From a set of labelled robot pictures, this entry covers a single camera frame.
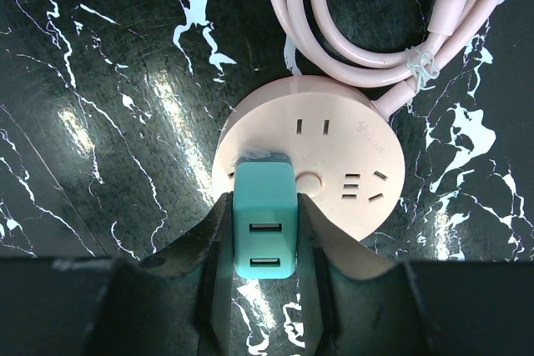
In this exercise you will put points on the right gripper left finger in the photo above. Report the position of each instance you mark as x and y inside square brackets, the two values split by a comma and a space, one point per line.
[176, 301]

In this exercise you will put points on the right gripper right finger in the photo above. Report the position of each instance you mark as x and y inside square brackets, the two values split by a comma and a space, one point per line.
[357, 303]

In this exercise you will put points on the teal USB charger plug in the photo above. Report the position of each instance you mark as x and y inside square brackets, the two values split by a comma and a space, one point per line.
[265, 215]

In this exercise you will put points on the pink round power socket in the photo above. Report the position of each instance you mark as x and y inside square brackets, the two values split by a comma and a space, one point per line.
[346, 157]

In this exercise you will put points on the black marbled mat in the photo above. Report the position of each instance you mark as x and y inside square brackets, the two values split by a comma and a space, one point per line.
[111, 111]

